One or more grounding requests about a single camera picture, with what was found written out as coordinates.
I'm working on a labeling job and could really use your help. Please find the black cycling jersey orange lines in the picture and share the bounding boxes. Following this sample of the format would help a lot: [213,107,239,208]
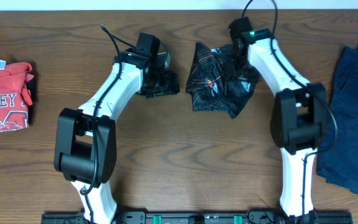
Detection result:
[186,42,259,119]

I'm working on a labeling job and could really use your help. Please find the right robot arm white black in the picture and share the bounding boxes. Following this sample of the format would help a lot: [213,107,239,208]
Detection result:
[229,28,326,223]

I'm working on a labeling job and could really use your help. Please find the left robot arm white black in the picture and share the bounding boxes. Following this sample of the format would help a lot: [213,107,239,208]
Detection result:
[53,51,179,223]

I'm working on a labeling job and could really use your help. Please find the red folded printed t-shirt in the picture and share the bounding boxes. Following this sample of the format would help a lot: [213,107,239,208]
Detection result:
[0,60,34,133]

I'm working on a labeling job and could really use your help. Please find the dark navy blue garment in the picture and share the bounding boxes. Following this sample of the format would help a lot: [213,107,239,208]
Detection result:
[317,47,358,194]

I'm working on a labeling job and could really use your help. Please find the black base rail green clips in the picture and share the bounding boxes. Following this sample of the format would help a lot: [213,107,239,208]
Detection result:
[41,208,354,224]

